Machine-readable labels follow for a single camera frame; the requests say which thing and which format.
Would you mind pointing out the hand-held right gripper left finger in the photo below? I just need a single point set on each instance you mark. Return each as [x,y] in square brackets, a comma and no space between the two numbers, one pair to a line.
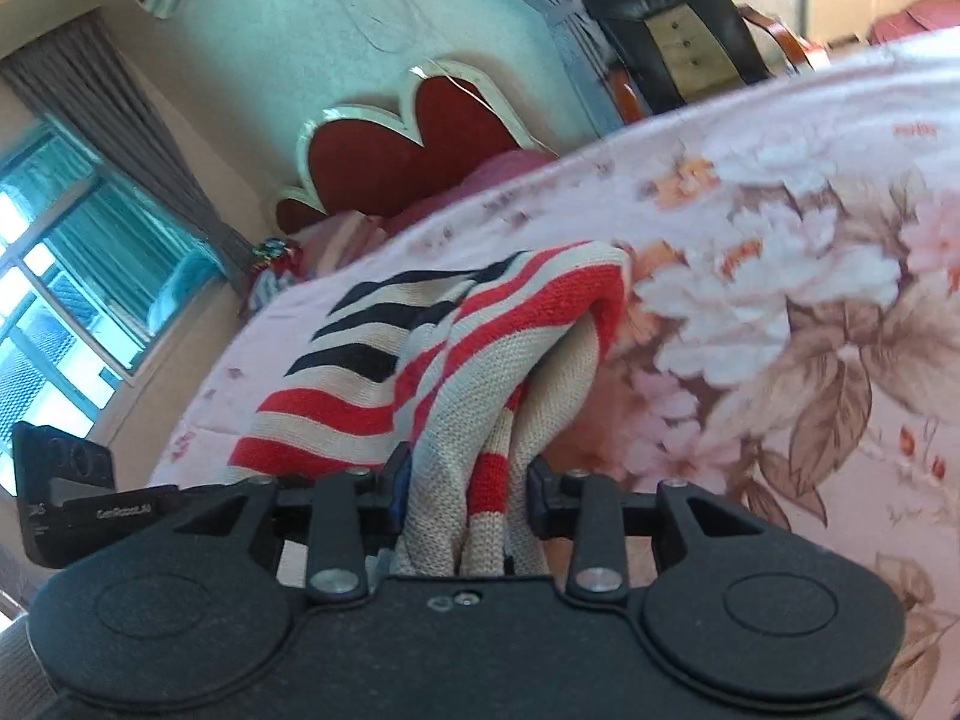
[337,525]

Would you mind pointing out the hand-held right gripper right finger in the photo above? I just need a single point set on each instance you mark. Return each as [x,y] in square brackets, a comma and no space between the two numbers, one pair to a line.
[600,525]

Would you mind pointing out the striped knit sweater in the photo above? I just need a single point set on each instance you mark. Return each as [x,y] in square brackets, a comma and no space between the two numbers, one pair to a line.
[487,330]

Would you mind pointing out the teal window curtain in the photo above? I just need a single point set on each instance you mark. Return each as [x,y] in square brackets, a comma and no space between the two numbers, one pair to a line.
[127,240]

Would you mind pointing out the colourful cloth bundle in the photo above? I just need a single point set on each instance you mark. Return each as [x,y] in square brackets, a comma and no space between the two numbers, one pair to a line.
[270,270]

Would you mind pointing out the pink striped pillow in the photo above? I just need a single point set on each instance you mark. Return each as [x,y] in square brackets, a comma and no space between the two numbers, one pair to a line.
[341,244]

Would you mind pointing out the grey curtain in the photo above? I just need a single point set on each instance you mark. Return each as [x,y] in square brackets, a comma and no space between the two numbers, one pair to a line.
[127,127]

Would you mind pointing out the red heart-shaped headboard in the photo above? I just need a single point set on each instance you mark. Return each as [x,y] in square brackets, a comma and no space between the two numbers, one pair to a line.
[450,116]

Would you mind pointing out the blue curtain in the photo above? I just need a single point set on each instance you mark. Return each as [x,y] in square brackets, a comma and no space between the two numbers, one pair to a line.
[555,22]

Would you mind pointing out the window with white frame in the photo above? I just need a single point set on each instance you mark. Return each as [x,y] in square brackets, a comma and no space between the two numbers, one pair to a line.
[45,315]

